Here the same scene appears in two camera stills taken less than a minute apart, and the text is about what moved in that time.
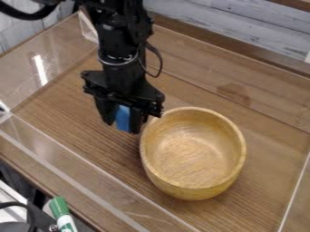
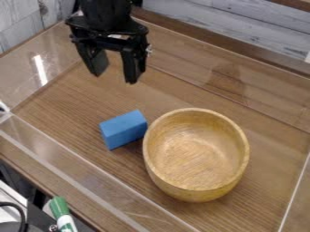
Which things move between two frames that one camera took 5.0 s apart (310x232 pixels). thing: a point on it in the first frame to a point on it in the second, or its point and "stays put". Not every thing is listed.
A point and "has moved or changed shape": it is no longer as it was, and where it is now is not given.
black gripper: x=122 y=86 to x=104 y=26
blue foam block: x=122 y=118 has moved or changed shape
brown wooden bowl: x=193 y=149 stays put
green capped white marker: x=62 y=214 stays put
